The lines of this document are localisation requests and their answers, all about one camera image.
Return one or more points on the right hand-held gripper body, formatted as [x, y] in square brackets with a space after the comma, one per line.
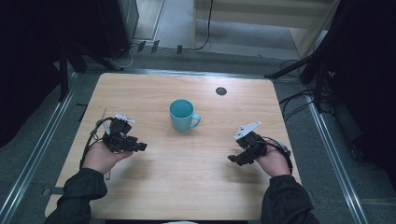
[251, 143]

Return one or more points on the person's right hand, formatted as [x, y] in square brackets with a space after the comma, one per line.
[275, 161]

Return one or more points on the person's left hand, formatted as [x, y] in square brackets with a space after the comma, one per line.
[101, 158]

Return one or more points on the teal mug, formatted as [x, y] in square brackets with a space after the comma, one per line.
[181, 122]

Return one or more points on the light wooden partition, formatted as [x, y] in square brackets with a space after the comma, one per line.
[264, 18]

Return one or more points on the black metal stand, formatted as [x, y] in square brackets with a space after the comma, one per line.
[63, 74]
[311, 65]

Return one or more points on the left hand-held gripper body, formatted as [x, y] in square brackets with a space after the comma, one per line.
[120, 132]

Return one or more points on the dark curtain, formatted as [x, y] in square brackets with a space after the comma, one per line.
[367, 77]
[28, 62]

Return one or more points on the black cabinet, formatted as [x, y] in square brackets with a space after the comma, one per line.
[118, 25]

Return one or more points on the black round table grommet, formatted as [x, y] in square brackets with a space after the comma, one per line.
[221, 91]

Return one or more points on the metal floor rail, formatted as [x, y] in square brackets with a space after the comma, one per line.
[34, 155]
[336, 161]

